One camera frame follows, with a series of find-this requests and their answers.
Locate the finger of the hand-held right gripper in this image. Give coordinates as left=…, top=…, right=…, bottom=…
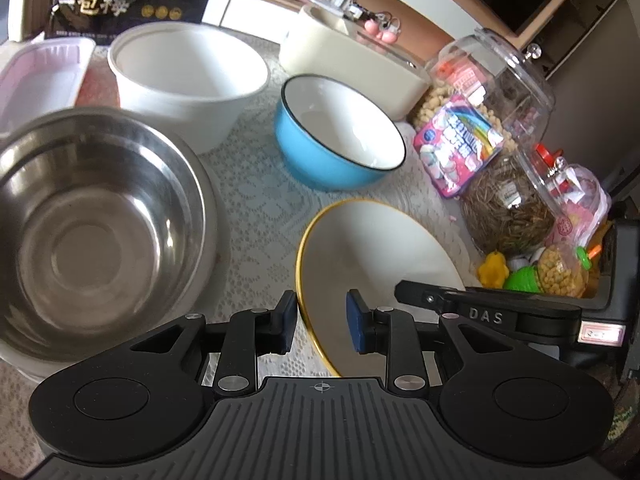
left=394, top=280, right=584, bottom=334

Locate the white plate with yellow rim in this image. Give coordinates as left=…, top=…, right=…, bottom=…
left=296, top=199, right=469, bottom=379

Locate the blue bowl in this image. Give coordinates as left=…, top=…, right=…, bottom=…
left=273, top=74, right=407, bottom=192

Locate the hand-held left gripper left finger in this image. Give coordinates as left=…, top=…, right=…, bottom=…
left=131, top=290, right=299, bottom=398

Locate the pink plastic bag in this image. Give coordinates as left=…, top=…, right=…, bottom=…
left=545, top=164, right=612, bottom=251

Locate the black snack bag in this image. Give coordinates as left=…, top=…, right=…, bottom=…
left=47, top=0, right=222, bottom=45

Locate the pink candy packet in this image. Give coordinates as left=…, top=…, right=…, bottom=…
left=413, top=93, right=504, bottom=199

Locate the seed jar with red lid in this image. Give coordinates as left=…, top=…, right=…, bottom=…
left=459, top=144, right=568, bottom=257

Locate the cream container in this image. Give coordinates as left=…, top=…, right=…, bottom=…
left=278, top=2, right=432, bottom=122

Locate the white paper bowl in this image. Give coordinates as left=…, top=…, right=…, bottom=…
left=107, top=22, right=271, bottom=156

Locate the small jar of yellow beans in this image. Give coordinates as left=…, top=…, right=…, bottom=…
left=536, top=244, right=590, bottom=300

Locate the clear plastic jar with lid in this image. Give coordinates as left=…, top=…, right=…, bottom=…
left=410, top=27, right=557, bottom=158

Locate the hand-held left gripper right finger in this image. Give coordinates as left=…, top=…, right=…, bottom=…
left=346, top=289, right=513, bottom=395

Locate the yellow toy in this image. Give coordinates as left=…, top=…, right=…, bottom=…
left=477, top=251, right=511, bottom=289

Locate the stainless steel bowl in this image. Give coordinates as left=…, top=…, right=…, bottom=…
left=0, top=107, right=222, bottom=376

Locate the white lace tablecloth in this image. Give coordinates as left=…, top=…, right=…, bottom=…
left=0, top=25, right=501, bottom=392

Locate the green toy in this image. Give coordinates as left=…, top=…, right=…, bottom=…
left=503, top=265, right=544, bottom=294

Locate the pink toy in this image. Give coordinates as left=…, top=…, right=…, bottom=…
left=364, top=18, right=399, bottom=44

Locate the pink-white plastic tray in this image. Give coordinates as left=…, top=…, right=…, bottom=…
left=0, top=37, right=96, bottom=137

